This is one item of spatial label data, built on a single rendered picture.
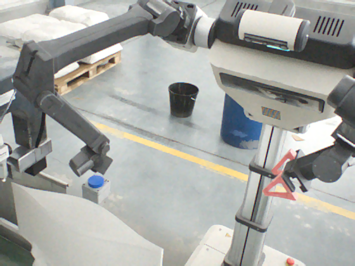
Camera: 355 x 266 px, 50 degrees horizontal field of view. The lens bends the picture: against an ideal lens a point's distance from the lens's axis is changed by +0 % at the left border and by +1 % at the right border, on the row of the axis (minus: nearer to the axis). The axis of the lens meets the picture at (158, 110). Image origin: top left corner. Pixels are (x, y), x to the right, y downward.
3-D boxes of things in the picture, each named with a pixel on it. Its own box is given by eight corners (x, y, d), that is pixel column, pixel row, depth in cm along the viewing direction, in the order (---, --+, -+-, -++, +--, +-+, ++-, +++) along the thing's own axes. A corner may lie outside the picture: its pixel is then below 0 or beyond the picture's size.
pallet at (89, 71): (121, 61, 479) (121, 50, 473) (58, 97, 383) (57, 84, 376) (68, 49, 510) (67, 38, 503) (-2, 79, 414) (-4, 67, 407)
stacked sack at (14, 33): (65, 30, 422) (65, 17, 415) (17, 45, 372) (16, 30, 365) (37, 22, 441) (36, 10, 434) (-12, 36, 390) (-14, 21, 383)
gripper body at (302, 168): (285, 171, 87) (316, 159, 82) (293, 150, 95) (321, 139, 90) (301, 194, 87) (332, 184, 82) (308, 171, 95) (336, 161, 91)
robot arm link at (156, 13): (184, 13, 106) (170, 4, 108) (169, 0, 96) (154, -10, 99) (165, 41, 107) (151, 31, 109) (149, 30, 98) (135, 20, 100)
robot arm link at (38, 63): (33, 68, 73) (4, 41, 77) (37, 116, 83) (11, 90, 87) (183, 6, 99) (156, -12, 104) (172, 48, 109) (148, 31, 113)
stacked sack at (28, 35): (96, 36, 410) (95, 23, 403) (52, 53, 358) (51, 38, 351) (64, 28, 426) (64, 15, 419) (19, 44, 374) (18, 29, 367)
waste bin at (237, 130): (276, 132, 348) (292, 66, 317) (261, 159, 308) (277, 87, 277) (226, 117, 367) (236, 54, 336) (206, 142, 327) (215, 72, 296)
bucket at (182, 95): (201, 110, 377) (204, 87, 364) (188, 123, 353) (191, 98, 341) (174, 102, 389) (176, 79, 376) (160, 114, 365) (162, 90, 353)
